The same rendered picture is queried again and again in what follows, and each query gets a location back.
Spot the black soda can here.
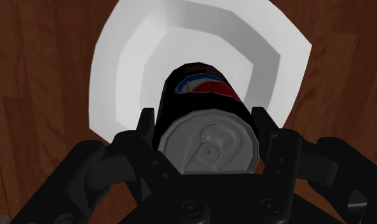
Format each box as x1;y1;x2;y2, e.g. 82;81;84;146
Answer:
152;62;260;175

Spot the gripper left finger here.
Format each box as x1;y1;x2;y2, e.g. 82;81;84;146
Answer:
10;107;189;224

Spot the white plate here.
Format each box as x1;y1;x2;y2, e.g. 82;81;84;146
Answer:
88;0;313;144

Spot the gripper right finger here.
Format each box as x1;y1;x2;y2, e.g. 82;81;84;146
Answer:
251;106;377;224

